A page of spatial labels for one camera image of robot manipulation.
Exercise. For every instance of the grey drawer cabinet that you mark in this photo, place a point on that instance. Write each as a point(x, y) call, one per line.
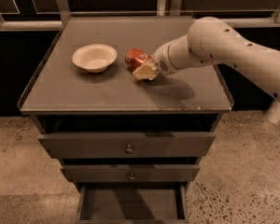
point(63, 98)

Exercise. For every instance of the red coke can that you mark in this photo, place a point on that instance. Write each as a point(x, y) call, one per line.
point(134, 58)

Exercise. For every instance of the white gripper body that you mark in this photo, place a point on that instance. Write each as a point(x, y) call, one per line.
point(160, 60)

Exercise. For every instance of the white paper bowl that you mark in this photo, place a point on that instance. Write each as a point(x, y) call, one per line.
point(94, 58)

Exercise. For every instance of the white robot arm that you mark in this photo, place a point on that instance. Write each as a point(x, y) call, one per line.
point(211, 41)

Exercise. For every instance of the grey open bottom drawer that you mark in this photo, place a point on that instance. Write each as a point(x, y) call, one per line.
point(132, 203)

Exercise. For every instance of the grey top drawer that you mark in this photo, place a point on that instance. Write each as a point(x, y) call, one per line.
point(126, 145)

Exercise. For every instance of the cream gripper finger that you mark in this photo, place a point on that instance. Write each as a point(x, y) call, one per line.
point(146, 71)

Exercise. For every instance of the grey middle drawer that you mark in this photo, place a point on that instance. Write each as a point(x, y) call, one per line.
point(131, 173)

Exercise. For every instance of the metal railing frame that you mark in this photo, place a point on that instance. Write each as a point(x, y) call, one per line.
point(54, 14)

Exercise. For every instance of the white cylindrical post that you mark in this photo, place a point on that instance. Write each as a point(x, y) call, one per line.
point(273, 112)

